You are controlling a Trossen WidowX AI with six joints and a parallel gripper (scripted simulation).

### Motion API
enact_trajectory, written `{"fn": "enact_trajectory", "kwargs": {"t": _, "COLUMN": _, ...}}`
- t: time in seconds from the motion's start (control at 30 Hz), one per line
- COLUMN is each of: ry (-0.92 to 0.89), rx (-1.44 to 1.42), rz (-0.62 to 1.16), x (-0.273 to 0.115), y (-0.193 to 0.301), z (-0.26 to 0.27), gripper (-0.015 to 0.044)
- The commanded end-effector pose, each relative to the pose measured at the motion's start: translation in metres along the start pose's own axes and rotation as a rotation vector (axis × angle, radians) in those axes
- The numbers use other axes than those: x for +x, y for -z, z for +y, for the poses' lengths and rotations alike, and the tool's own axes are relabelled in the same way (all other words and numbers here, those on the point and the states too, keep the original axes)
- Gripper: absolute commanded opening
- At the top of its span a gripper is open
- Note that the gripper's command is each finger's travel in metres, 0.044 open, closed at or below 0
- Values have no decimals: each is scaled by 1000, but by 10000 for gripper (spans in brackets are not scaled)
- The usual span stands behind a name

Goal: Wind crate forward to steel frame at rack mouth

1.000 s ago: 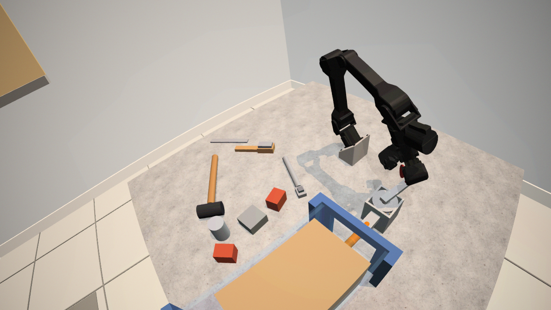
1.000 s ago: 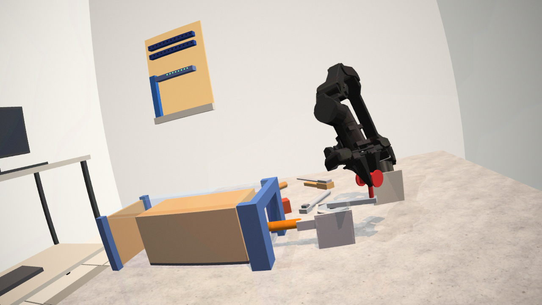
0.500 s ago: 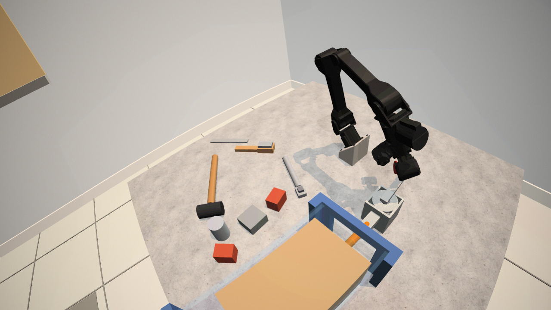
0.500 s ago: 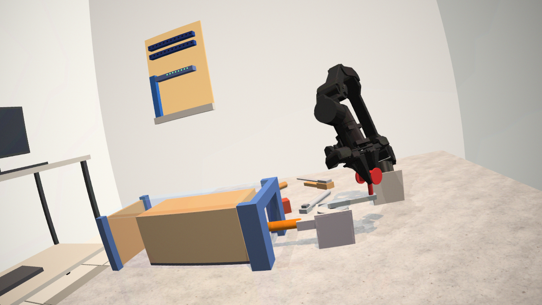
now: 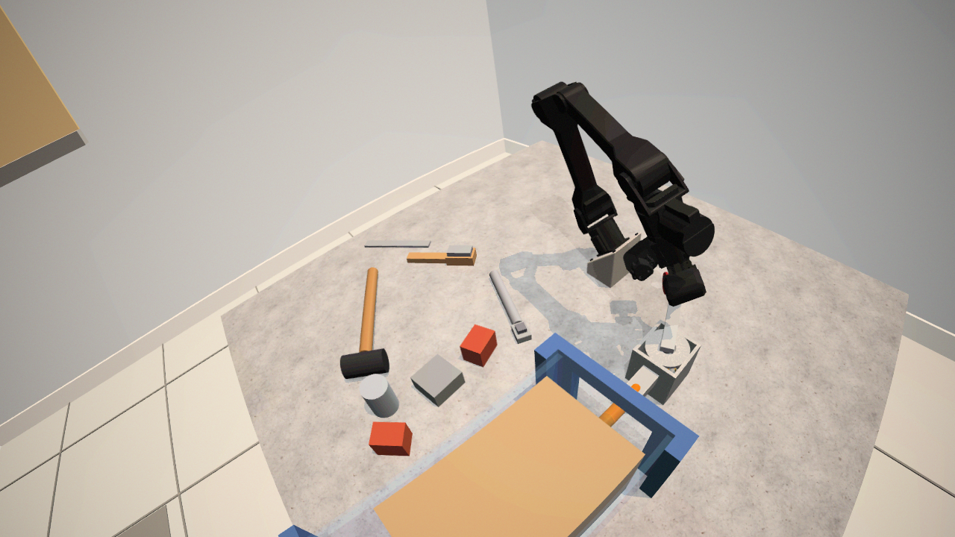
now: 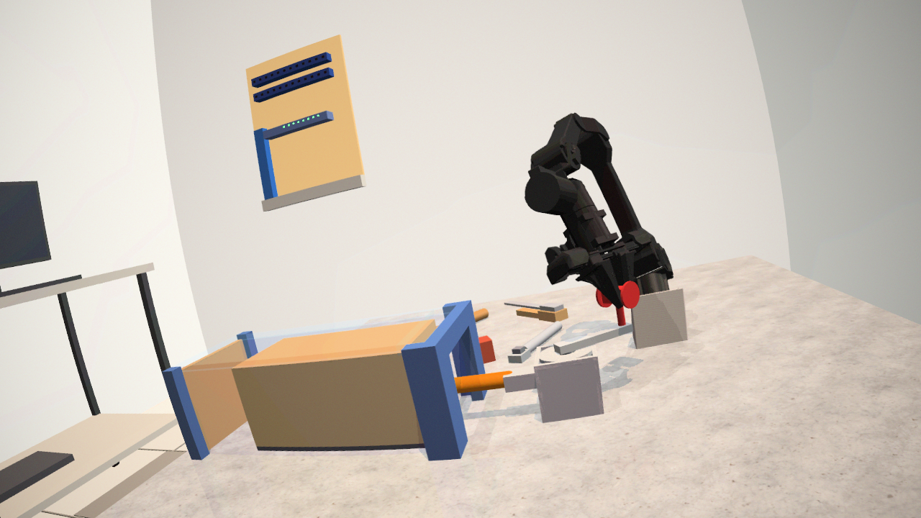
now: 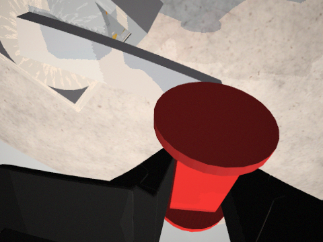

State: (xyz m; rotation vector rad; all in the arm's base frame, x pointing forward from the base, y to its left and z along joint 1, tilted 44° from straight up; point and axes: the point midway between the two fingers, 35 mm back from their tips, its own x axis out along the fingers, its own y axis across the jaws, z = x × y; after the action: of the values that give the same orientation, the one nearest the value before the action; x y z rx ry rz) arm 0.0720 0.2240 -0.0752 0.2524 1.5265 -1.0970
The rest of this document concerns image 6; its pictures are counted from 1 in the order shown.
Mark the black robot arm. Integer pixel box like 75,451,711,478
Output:
525,113,673,296

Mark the blue u-shaped frame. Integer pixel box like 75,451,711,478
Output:
419,300,486,460

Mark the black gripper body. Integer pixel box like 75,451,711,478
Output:
546,206,651,285

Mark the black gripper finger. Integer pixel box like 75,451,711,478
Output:
612,250,636,286
576,258,623,309

